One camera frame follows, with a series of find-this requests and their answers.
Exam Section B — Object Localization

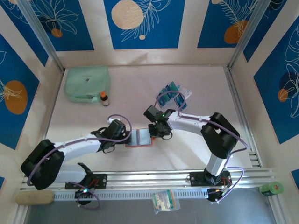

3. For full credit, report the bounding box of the orange fabric card holder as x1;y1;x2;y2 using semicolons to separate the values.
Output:
125;128;157;148

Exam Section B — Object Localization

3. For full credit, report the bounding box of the white light blue card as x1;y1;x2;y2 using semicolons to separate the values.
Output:
179;87;193;100

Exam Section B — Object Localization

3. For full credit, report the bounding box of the brown bottle with orange cap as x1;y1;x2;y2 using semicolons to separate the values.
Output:
100;91;110;107

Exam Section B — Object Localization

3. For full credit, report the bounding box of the black left base connector unit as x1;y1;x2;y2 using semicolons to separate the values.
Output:
74;188;94;206

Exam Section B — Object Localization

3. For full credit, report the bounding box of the black base connector unit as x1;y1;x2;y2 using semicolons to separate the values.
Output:
207;188;231;205
74;188;94;206

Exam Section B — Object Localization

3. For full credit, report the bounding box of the mint green medicine bag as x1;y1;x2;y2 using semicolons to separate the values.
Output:
64;65;111;104

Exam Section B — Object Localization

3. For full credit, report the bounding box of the clear plastic packet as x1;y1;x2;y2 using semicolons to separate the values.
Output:
151;189;181;214

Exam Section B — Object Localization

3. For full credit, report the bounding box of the black right base connector unit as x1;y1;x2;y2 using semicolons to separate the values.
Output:
207;188;231;205

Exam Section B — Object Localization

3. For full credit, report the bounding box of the beige foam pad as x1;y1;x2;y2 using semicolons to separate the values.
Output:
15;190;55;206

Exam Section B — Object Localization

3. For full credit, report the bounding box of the green tape roll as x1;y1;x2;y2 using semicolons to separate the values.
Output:
259;181;285;196

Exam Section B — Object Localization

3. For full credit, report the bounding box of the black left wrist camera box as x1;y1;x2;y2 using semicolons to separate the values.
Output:
107;119;126;136

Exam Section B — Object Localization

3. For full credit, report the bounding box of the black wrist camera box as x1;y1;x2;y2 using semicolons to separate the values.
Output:
107;119;126;136
143;105;162;122

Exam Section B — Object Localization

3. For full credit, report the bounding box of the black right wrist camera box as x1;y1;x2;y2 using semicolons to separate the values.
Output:
143;105;162;122

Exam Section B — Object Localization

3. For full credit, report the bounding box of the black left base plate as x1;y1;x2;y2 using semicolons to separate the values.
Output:
64;174;108;190

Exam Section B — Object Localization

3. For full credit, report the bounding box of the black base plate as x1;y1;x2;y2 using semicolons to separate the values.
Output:
189;170;232;187
64;174;108;190

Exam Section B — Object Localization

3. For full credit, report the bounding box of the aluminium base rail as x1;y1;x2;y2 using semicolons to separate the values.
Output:
21;168;274;190

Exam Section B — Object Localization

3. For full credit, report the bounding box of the slotted grey cable duct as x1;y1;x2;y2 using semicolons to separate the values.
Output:
53;188;208;201

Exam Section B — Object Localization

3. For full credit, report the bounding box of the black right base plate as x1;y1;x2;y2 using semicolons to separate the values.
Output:
189;170;232;187

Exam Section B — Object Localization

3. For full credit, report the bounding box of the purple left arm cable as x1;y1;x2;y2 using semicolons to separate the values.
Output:
27;113;132;210

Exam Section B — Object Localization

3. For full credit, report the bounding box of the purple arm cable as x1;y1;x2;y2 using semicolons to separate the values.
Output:
155;90;248;203
27;113;132;210

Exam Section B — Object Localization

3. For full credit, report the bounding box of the aluminium side rail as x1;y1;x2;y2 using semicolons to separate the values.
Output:
224;66;263;168
36;70;65;164

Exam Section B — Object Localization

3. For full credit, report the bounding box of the blue floral wall panel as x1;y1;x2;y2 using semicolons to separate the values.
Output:
253;22;299;145
0;0;49;68
242;0;287;63
197;0;260;49
0;34;40;150
104;0;186;50
23;0;95;52

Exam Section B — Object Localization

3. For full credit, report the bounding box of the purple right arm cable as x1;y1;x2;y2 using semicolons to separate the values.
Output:
155;90;248;203

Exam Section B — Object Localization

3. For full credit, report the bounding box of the aluminium frame post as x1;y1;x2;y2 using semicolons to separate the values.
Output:
17;0;65;73
227;0;275;70

